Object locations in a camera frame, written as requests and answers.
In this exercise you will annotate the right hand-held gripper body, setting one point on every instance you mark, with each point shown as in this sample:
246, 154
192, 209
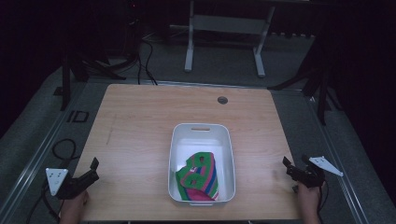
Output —
313, 172

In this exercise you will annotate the green pink striped cloth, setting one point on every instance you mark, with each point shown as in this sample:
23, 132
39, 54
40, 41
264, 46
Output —
199, 177

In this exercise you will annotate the person's left hand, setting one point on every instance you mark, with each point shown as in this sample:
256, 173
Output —
74, 209

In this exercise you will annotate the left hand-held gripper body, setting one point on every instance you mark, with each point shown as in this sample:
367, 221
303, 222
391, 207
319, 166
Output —
67, 185

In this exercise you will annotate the white metal desk frame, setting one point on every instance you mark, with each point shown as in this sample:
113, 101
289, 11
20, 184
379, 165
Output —
227, 37

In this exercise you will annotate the white plastic basin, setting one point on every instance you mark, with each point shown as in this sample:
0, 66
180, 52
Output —
201, 163

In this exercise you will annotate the black tripod stand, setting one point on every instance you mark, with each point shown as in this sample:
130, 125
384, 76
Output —
84, 71
314, 84

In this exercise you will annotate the person's right hand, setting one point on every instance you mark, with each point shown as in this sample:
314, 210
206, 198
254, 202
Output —
308, 201

